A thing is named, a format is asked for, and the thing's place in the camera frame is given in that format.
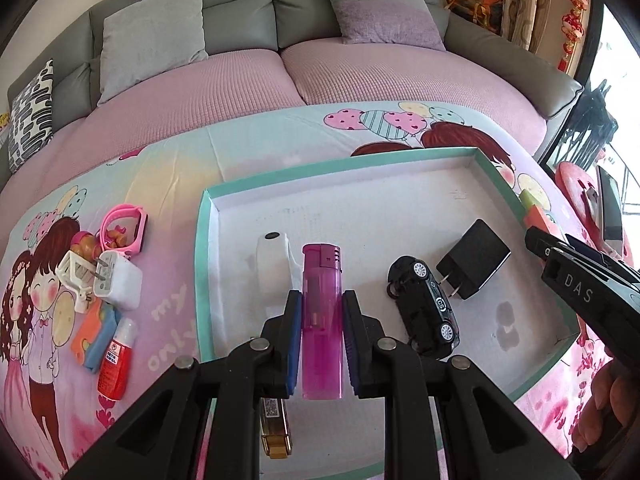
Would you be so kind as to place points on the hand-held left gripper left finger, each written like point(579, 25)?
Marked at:
point(295, 340)

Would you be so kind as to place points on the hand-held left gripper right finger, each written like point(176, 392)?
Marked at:
point(350, 345)

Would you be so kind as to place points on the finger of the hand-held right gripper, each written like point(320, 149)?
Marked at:
point(595, 255)
point(575, 282)

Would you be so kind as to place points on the pink translucent lighter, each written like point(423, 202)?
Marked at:
point(322, 320)

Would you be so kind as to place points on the white oval device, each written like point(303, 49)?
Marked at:
point(272, 265)

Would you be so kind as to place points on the black toy car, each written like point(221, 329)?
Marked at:
point(425, 305)

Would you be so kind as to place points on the gold lighter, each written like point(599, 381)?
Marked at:
point(275, 425)

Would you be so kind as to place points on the black charger plug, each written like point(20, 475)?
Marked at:
point(475, 255)

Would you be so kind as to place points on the teal cardboard tray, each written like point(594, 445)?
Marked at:
point(360, 200)

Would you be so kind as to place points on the person's right hand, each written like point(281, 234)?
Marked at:
point(600, 400)

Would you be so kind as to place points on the smartphone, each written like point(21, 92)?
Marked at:
point(610, 210)

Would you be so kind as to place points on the red round stool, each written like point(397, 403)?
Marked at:
point(575, 185)

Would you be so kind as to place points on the black metal rack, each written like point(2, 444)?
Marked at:
point(595, 110)

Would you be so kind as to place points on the white charger plug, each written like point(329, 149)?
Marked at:
point(122, 285)

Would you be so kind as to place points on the red and white small bottle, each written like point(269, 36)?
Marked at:
point(112, 365)

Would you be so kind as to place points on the orange and blue eraser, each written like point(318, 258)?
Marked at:
point(90, 330)

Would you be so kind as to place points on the printed cartoon blanket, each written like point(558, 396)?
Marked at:
point(165, 180)

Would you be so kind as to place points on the red hanging ornament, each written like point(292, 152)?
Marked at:
point(572, 25)

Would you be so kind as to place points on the white plastic clip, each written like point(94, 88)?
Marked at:
point(67, 267)

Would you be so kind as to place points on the beige patterned curtain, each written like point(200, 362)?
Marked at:
point(525, 10)

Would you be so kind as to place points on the pink seat cover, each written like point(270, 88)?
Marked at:
point(400, 75)
point(175, 100)

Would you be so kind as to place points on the orange bag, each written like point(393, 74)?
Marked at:
point(477, 0)

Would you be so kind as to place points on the purple grey cushion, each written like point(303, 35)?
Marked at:
point(380, 5)

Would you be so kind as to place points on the grey sofa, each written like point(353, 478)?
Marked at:
point(240, 0)

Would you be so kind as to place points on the black white patterned cushion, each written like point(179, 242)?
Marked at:
point(30, 120)

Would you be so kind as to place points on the stack of magazines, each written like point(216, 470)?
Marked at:
point(4, 119)

